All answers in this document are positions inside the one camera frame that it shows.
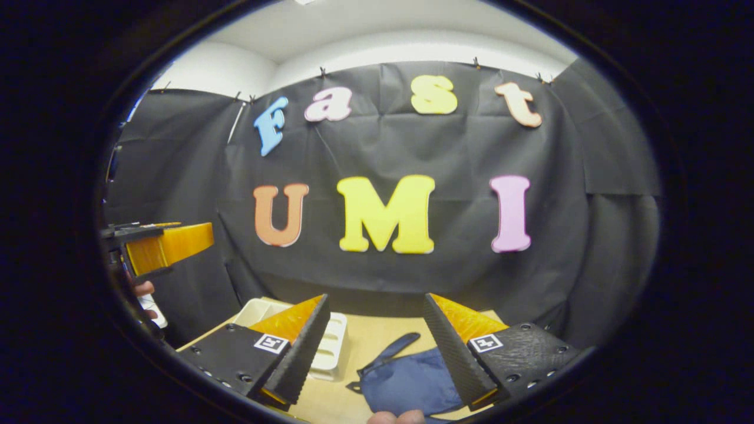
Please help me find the white plastic bookshelf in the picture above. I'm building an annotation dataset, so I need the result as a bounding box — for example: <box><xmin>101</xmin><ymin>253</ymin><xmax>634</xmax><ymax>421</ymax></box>
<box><xmin>234</xmin><ymin>297</ymin><xmax>348</xmax><ymax>382</ymax></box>

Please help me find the black backdrop cloth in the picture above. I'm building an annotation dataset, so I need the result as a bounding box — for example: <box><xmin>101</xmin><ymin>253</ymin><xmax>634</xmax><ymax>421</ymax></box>
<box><xmin>97</xmin><ymin>59</ymin><xmax>662</xmax><ymax>351</ymax></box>

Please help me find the blue schoolbag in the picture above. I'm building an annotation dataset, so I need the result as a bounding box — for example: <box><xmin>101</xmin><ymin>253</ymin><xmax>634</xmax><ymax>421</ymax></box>
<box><xmin>346</xmin><ymin>333</ymin><xmax>472</xmax><ymax>420</ymax></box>

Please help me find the white side desk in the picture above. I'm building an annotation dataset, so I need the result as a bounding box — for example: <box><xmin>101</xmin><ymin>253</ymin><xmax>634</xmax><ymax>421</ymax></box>
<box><xmin>140</xmin><ymin>293</ymin><xmax>169</xmax><ymax>329</ymax></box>

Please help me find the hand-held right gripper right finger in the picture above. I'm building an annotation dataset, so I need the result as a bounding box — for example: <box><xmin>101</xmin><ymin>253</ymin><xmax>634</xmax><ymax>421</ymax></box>
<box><xmin>422</xmin><ymin>292</ymin><xmax>584</xmax><ymax>412</ymax></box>

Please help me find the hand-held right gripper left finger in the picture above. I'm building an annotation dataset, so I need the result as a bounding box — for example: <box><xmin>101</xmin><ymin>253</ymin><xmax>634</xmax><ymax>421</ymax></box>
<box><xmin>176</xmin><ymin>294</ymin><xmax>331</xmax><ymax>412</ymax></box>

